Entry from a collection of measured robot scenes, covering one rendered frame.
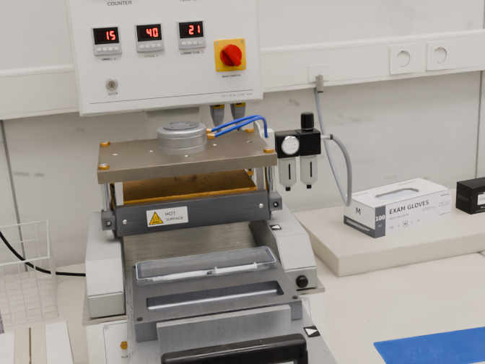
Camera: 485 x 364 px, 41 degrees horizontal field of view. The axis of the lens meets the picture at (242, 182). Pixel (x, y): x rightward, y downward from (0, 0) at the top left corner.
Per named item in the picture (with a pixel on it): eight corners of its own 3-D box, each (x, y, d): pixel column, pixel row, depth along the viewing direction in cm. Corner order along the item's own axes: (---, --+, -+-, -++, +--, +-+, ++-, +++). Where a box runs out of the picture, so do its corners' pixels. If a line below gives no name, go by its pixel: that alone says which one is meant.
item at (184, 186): (124, 193, 114) (118, 140, 111) (247, 179, 117) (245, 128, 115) (125, 227, 98) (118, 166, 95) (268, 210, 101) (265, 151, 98)
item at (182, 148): (106, 183, 120) (97, 114, 116) (269, 166, 125) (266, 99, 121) (104, 230, 97) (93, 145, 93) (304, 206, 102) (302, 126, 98)
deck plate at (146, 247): (93, 215, 132) (92, 211, 132) (259, 196, 138) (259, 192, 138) (82, 326, 89) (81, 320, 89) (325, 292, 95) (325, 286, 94)
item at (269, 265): (138, 295, 84) (136, 279, 83) (137, 277, 89) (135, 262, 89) (277, 276, 87) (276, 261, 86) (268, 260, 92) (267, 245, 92)
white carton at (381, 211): (343, 223, 155) (342, 193, 153) (416, 204, 165) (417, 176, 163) (374, 239, 145) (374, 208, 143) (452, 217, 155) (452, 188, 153)
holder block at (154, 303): (132, 282, 91) (130, 264, 90) (271, 263, 94) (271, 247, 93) (136, 342, 75) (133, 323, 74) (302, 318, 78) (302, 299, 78)
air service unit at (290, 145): (257, 190, 126) (253, 115, 122) (329, 182, 128) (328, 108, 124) (263, 198, 121) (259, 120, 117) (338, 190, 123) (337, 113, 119)
